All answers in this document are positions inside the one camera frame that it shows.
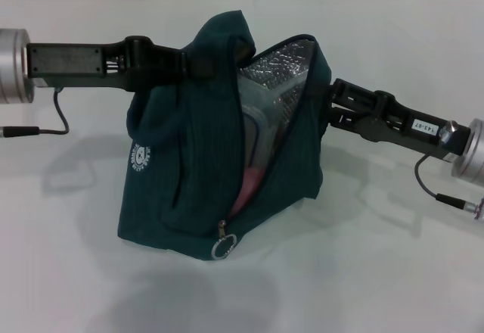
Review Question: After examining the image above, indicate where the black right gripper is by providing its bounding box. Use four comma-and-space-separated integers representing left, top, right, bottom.
325, 78, 461, 160

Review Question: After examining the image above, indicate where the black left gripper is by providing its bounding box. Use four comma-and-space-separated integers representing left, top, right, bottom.
26, 35, 191, 93

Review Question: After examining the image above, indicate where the clear blue-rimmed plastic food container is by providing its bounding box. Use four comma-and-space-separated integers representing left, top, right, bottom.
236, 75, 289, 168

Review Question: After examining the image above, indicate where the dark teal insulated lunch bag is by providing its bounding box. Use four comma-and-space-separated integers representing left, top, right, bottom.
116, 8, 334, 262

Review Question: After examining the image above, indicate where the pink peach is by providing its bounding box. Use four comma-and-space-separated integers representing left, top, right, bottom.
230, 166, 266, 217

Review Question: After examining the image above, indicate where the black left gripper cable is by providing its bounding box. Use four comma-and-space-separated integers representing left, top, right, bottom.
0, 88, 71, 139

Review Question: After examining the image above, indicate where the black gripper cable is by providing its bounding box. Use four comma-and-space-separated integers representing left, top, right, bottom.
413, 154, 484, 221
0, 88, 71, 139

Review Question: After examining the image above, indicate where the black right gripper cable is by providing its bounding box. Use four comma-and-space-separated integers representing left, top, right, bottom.
413, 154, 484, 221

